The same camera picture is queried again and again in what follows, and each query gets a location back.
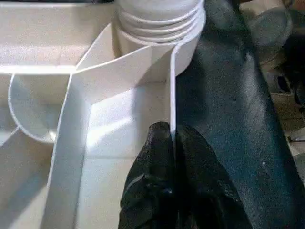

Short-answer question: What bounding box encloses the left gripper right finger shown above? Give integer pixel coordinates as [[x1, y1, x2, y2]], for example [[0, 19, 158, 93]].
[[175, 125, 254, 229]]

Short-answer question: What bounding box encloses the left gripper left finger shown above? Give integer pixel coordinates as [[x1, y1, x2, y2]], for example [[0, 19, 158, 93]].
[[118, 121, 177, 229]]

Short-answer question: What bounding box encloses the white plastic table leg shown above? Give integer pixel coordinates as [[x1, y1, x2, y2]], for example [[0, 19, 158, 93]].
[[115, 0, 206, 45]]

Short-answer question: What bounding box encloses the black work mat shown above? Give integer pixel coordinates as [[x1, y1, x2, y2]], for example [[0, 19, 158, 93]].
[[175, 0, 305, 229]]

